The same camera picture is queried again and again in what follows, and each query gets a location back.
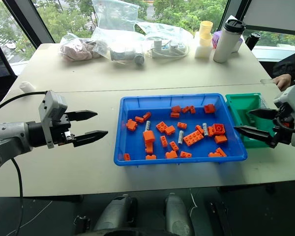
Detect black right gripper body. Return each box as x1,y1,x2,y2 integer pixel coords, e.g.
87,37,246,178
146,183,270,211
269,104,295,148

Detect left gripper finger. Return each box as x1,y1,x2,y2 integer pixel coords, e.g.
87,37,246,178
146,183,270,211
72,130,109,148
64,110,98,122

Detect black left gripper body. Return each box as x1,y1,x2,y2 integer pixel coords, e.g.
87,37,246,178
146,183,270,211
51,112,76,146

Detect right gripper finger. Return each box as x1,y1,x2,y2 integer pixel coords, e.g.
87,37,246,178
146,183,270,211
233,125,277,148
248,108,279,121

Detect green plastic bin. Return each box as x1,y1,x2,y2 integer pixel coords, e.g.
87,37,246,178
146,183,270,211
225,92,277,149

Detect person's bare hand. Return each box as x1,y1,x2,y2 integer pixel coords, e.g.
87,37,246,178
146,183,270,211
272,74,293,91

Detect upside-down red toy brick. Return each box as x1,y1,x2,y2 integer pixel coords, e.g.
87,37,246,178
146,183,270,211
212,123,227,136

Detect small white crumpled object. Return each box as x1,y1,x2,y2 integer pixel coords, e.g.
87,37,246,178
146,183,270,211
19,81,36,93

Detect blue plastic tray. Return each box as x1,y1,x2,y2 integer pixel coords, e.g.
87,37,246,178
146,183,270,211
113,93,248,167

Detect orange plastic toy brick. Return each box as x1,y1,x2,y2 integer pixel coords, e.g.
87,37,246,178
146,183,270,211
143,130,156,144

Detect person's black sleeve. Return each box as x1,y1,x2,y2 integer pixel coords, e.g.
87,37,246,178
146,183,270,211
271,51,295,86

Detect orange 2x4 toy brick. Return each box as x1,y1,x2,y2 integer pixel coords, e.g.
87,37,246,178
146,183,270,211
183,130,205,147

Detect plastic bag with pink cloth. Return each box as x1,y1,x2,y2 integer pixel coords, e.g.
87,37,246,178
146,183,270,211
59,32,104,62

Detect black bottle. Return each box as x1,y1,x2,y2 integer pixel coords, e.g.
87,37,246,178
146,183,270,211
245,31,262,50

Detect grey cylindrical can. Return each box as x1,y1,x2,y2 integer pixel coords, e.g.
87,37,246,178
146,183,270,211
133,52,146,66

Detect white tumbler with black lid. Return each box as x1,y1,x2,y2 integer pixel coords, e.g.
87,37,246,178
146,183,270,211
212,19,247,64

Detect dark rounded grey robot leg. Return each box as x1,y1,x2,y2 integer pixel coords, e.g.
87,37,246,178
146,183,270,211
92,193,139,236
164,192,195,236

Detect black flat floor object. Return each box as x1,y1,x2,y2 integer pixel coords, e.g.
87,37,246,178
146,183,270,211
206,200,231,236

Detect large clear plastic bag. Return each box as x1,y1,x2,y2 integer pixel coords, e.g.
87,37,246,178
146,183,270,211
90,0,146,63

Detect yellow plastic cup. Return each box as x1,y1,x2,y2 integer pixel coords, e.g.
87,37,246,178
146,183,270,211
199,20,214,47

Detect white power strip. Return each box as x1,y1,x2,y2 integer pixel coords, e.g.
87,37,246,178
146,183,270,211
150,38,187,59

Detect clear bag with power strip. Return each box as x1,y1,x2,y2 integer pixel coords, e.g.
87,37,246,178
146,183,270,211
134,21,195,60

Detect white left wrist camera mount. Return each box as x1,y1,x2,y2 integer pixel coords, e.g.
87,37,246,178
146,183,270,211
38,90,68,149

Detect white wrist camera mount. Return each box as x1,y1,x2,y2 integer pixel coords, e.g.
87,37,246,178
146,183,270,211
273,84,295,148
38,90,68,149

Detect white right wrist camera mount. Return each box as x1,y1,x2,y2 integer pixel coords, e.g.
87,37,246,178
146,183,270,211
273,84,295,148

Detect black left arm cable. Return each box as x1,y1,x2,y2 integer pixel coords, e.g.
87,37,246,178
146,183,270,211
0,157,24,236
0,91,49,116

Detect thin white floor cable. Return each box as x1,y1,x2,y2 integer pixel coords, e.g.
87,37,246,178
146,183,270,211
188,188,198,223

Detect dark window frame pillar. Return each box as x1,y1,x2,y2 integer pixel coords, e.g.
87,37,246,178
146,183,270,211
220,0,252,33
4,0,55,48

